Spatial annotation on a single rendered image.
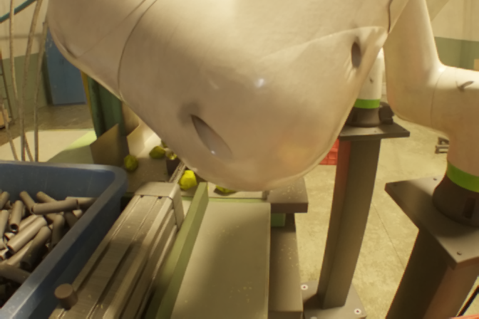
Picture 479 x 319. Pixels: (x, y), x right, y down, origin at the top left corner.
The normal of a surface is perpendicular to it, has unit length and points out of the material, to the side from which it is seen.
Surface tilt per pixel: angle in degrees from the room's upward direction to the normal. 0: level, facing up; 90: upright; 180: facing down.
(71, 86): 90
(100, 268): 0
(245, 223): 0
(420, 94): 81
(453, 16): 90
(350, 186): 90
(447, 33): 90
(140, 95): 99
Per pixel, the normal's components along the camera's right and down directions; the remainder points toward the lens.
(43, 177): -0.11, 0.21
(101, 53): -0.46, 0.41
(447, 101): -0.90, 0.07
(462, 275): 0.05, 0.35
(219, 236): -0.04, -0.94
